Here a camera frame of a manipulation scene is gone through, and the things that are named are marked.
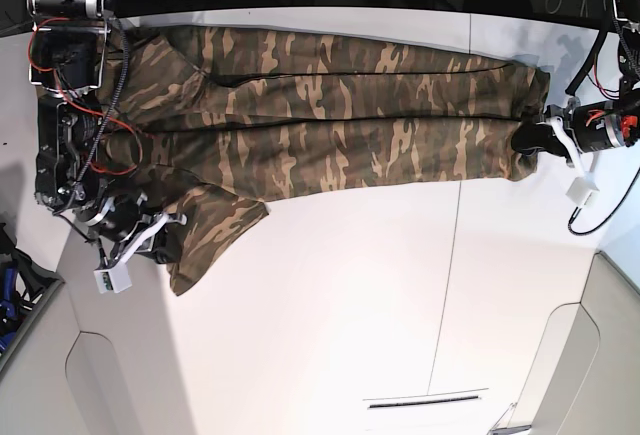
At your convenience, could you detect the white wrist camera, image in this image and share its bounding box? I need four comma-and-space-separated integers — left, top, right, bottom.
566, 177, 600, 209
94, 264, 132, 294

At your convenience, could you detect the white-black gripper, image left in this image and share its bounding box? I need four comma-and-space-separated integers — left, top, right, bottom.
74, 192, 187, 265

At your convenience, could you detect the white wrist camera, image right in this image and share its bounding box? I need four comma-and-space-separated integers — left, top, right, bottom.
566, 177, 600, 209

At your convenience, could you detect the grey bin with blue items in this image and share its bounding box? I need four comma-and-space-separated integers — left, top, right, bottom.
1, 220, 63, 375

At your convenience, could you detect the white-black gripper, image right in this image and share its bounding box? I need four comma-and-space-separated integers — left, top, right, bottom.
511, 97, 639, 178

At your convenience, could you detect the white wrist camera, image left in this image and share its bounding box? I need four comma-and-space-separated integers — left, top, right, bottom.
94, 264, 132, 294

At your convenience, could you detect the camouflage T-shirt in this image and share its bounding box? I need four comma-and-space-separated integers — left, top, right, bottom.
97, 26, 550, 295

